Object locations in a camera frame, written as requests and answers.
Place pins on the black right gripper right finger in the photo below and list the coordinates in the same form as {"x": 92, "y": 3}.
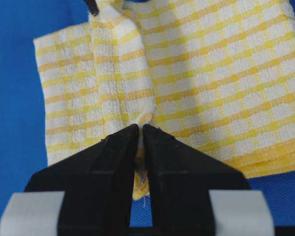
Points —
{"x": 193, "y": 194}

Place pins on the blue table cloth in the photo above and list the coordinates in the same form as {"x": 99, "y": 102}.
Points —
{"x": 22, "y": 106}

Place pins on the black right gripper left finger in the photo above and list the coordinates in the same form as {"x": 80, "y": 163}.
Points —
{"x": 86, "y": 194}

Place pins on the yellow checked towel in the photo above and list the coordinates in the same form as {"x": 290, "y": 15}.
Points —
{"x": 219, "y": 75}

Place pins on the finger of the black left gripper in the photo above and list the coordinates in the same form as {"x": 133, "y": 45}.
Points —
{"x": 92, "y": 7}

